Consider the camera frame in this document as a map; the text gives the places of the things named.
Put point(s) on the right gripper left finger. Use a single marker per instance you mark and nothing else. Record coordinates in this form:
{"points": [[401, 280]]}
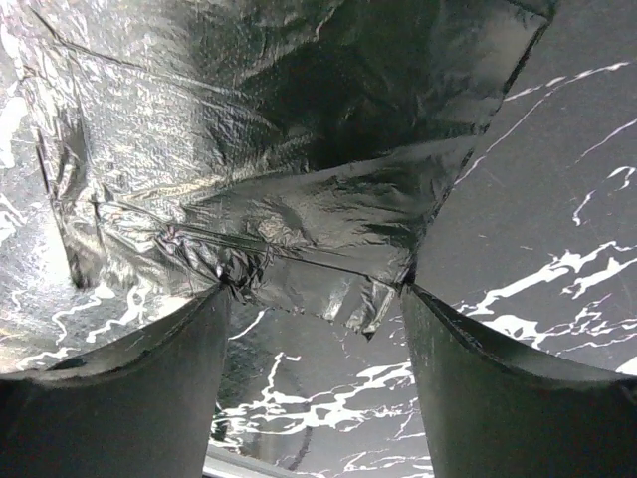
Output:
{"points": [[140, 406]]}

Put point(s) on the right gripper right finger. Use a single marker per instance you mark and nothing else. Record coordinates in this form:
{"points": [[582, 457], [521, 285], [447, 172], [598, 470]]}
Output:
{"points": [[495, 407]]}

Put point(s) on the black trash bag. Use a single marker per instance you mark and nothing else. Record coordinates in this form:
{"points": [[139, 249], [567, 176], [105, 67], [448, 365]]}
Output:
{"points": [[296, 151]]}

